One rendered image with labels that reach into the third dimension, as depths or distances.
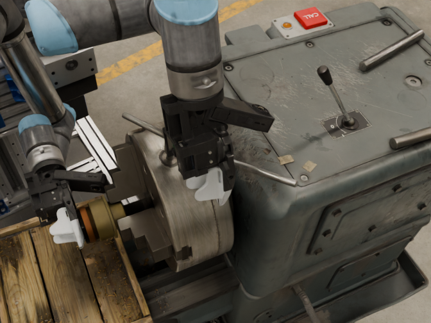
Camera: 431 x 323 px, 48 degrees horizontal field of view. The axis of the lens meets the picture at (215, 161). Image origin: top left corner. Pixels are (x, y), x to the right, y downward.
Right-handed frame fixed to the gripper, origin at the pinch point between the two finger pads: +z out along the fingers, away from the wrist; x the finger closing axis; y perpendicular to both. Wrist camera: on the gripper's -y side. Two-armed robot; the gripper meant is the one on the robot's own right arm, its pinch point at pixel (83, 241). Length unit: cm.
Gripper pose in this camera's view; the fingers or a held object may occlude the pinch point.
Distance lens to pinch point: 102.9
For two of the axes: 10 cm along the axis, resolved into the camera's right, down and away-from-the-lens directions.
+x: 0.5, -6.0, -8.0
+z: 4.2, 7.4, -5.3
